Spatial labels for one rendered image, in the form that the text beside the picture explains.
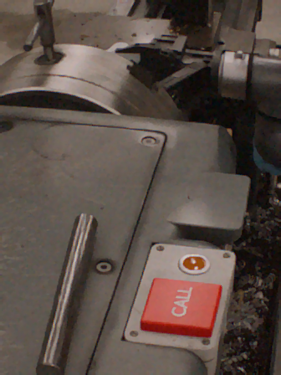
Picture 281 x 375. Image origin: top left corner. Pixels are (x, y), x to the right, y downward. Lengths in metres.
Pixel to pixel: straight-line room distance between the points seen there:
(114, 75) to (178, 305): 0.48
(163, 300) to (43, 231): 0.15
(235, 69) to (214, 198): 0.57
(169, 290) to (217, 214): 0.13
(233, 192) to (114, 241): 0.14
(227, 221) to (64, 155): 0.19
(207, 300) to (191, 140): 0.27
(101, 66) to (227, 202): 0.35
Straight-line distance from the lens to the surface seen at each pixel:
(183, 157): 1.02
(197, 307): 0.82
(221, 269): 0.87
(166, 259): 0.89
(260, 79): 1.51
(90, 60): 1.25
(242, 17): 2.28
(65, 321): 0.79
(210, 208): 0.95
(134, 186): 0.97
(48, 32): 1.23
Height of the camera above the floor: 1.81
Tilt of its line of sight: 35 degrees down
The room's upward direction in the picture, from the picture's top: straight up
